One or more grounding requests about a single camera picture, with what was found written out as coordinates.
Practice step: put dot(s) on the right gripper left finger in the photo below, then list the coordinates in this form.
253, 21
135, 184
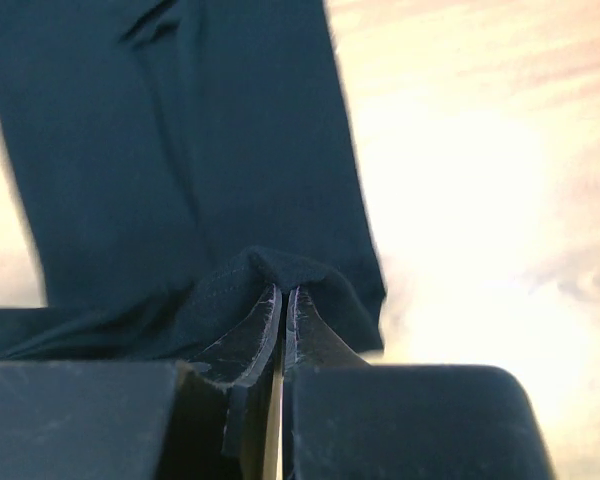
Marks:
215, 416

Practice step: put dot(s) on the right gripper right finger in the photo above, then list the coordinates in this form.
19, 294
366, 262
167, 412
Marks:
344, 418

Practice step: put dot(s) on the black polo shirt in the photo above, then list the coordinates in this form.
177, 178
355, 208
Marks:
176, 159

